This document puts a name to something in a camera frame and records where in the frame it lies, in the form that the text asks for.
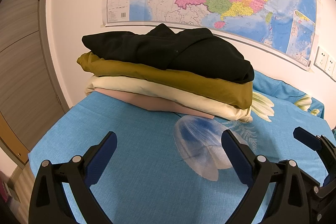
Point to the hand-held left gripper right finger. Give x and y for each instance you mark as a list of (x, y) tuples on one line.
[(236, 158)]

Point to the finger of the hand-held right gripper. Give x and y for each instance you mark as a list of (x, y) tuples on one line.
[(324, 195), (305, 136)]

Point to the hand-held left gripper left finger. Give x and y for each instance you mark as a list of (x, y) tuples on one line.
[(101, 158)]

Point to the black garment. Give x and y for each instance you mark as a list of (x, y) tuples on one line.
[(168, 50)]

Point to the blue floral bed sheet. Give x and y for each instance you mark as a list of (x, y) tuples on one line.
[(131, 129)]

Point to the pink garment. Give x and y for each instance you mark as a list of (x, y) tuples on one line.
[(155, 103)]

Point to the cream garment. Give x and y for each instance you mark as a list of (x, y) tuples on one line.
[(157, 88)]

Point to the mustard garment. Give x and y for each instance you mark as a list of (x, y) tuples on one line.
[(183, 79)]

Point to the wooden wardrobe door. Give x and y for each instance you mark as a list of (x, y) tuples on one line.
[(23, 56)]

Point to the white wall power socket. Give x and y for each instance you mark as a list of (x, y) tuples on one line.
[(320, 57), (330, 64)]

